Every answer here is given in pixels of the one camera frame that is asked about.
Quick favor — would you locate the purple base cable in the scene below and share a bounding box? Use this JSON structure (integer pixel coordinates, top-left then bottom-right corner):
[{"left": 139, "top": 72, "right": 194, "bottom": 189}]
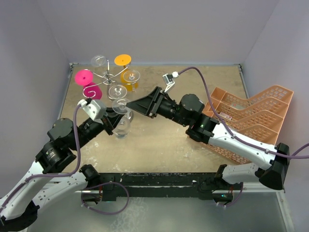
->
[
  {"left": 81, "top": 181, "right": 130, "bottom": 215},
  {"left": 216, "top": 182, "right": 244, "bottom": 208}
]

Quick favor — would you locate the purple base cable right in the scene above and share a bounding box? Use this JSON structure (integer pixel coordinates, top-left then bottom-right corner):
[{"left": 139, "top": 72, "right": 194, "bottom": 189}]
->
[{"left": 216, "top": 182, "right": 244, "bottom": 208}]

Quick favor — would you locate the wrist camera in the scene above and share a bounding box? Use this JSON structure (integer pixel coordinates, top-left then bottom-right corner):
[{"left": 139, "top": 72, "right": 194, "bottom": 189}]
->
[
  {"left": 162, "top": 72, "right": 179, "bottom": 93},
  {"left": 78, "top": 98, "right": 108, "bottom": 123}
]

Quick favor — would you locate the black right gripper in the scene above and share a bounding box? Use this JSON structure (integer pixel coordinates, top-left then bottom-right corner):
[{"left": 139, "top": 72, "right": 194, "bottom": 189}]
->
[{"left": 126, "top": 87, "right": 189, "bottom": 127}]

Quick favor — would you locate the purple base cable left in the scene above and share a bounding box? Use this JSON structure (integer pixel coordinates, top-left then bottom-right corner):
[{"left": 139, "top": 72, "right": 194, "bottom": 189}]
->
[{"left": 81, "top": 181, "right": 130, "bottom": 215}]

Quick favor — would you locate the pink plastic wine glass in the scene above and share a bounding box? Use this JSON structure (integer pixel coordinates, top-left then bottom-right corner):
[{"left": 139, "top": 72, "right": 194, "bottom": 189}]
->
[{"left": 74, "top": 69, "right": 102, "bottom": 100}]

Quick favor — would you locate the yellow plastic wine glass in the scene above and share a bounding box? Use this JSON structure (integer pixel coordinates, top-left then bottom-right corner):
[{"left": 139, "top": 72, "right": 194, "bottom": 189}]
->
[{"left": 114, "top": 54, "right": 140, "bottom": 93}]

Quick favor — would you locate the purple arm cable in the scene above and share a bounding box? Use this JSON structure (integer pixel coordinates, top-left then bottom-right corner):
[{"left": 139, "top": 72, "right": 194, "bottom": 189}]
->
[
  {"left": 177, "top": 66, "right": 309, "bottom": 160},
  {"left": 0, "top": 98, "right": 92, "bottom": 211}
]

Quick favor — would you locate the clear wine glass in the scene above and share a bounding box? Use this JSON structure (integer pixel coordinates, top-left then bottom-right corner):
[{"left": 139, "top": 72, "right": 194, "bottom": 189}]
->
[
  {"left": 91, "top": 55, "right": 109, "bottom": 77},
  {"left": 112, "top": 98, "right": 131, "bottom": 139}
]

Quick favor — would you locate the black base frame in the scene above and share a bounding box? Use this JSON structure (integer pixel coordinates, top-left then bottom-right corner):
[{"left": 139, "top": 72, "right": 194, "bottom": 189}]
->
[{"left": 79, "top": 164, "right": 244, "bottom": 203}]

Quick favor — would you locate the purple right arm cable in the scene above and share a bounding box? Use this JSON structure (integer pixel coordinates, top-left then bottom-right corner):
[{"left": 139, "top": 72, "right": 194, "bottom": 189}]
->
[{"left": 177, "top": 66, "right": 309, "bottom": 160}]

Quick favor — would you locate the chrome wine glass rack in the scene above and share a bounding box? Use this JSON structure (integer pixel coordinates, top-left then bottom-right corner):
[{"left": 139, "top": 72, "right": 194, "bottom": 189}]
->
[{"left": 91, "top": 70, "right": 122, "bottom": 100}]

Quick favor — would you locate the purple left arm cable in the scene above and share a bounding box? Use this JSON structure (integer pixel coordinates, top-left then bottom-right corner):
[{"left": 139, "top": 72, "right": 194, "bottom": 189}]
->
[{"left": 0, "top": 98, "right": 92, "bottom": 211}]

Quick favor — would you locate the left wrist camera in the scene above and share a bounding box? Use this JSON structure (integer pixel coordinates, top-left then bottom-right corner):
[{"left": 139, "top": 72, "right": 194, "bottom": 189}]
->
[{"left": 78, "top": 98, "right": 108, "bottom": 123}]

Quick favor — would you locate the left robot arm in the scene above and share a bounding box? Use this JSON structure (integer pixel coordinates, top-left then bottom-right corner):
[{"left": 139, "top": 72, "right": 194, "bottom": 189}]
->
[{"left": 0, "top": 108, "right": 123, "bottom": 232}]

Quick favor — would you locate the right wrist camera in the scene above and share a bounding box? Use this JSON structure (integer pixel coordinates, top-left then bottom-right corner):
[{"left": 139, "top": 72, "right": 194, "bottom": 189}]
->
[{"left": 162, "top": 72, "right": 179, "bottom": 93}]

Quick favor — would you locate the orange plastic basket rack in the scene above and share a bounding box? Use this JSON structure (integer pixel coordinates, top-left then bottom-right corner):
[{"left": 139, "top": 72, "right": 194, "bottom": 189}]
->
[{"left": 188, "top": 85, "right": 295, "bottom": 165}]

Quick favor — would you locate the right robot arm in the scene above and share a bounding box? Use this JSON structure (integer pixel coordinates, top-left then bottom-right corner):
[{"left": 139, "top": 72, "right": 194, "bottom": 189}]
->
[{"left": 126, "top": 87, "right": 289, "bottom": 190}]

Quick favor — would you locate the clear champagne flute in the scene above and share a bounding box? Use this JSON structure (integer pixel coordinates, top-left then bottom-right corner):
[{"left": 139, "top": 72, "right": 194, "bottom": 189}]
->
[
  {"left": 123, "top": 70, "right": 140, "bottom": 85},
  {"left": 108, "top": 85, "right": 127, "bottom": 100}
]

